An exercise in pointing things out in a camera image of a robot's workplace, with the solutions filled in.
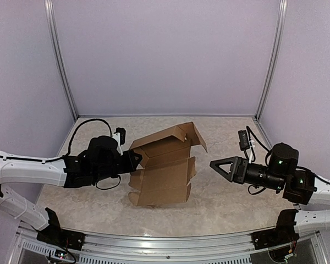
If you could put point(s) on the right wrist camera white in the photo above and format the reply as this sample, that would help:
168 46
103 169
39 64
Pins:
246 146

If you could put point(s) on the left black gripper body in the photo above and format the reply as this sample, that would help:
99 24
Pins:
105 172

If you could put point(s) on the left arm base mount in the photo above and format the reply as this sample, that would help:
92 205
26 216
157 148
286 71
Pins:
62 238

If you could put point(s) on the aluminium frame post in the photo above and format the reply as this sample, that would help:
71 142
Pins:
53 32
278 35

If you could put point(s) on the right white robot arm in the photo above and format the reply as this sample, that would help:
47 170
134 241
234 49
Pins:
304 187

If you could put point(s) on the right aluminium frame post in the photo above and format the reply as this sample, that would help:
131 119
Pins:
278 35

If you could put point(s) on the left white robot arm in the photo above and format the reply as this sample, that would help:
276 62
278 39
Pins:
68 171

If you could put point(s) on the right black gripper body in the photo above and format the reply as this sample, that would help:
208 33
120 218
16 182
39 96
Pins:
269 181

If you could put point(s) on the left aluminium frame post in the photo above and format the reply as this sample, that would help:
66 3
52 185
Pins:
53 32

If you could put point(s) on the brown cardboard box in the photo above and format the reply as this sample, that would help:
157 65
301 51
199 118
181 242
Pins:
167 166

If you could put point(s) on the front aluminium frame rail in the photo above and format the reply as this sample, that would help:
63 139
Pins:
108 248

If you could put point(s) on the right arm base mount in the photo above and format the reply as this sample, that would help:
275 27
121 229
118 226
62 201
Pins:
283 232

